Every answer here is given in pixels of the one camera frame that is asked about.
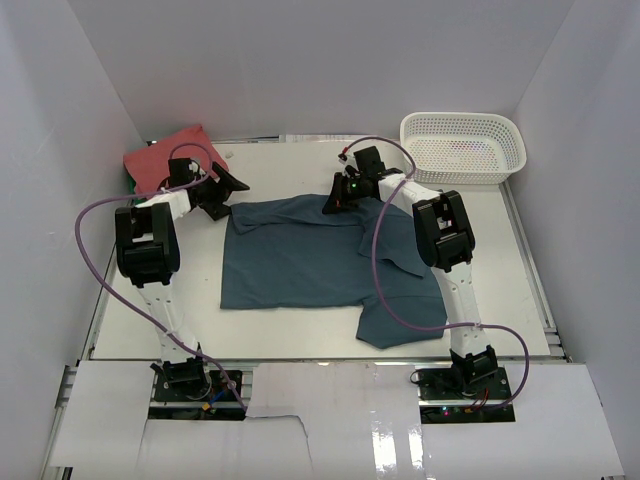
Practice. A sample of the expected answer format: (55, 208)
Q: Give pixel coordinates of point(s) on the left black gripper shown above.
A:
(225, 186)

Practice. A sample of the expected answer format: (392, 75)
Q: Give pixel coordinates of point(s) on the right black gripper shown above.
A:
(337, 202)

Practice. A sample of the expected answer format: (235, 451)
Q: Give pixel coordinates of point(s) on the blue t shirt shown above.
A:
(288, 254)

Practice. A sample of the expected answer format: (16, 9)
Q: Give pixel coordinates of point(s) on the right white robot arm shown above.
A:
(445, 243)

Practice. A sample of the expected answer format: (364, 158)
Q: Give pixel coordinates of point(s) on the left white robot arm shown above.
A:
(148, 255)

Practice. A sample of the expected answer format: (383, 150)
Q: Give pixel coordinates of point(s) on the folded red t shirt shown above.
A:
(148, 166)

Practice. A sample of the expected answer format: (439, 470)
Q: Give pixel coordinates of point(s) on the folded green t shirt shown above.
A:
(132, 187)

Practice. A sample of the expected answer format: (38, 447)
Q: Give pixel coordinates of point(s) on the white plastic laundry basket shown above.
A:
(461, 148)

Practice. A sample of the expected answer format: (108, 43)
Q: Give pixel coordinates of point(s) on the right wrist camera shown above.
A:
(349, 163)

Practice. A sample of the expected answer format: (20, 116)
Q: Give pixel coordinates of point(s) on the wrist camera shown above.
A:
(184, 172)
(349, 163)

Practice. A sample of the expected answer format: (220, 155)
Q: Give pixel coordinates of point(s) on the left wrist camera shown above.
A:
(184, 172)

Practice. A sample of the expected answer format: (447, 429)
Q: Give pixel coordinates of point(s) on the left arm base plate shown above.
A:
(198, 400)

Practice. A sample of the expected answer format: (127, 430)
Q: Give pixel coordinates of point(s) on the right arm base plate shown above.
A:
(444, 399)

